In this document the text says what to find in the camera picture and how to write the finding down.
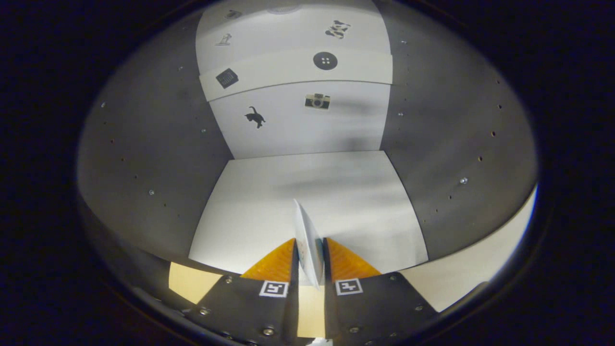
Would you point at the white cabinet shelf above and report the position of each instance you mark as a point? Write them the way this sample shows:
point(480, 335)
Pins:
point(312, 192)

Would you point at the white and blue packet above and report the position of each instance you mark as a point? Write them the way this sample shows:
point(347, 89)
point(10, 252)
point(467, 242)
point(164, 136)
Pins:
point(310, 250)

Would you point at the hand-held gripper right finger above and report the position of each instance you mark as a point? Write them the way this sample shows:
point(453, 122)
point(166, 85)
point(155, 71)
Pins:
point(329, 312)

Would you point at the grey cabinet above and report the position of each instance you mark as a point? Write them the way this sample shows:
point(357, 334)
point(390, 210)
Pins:
point(144, 144)

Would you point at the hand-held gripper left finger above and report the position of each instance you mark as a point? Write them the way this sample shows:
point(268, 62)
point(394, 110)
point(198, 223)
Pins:
point(292, 307)

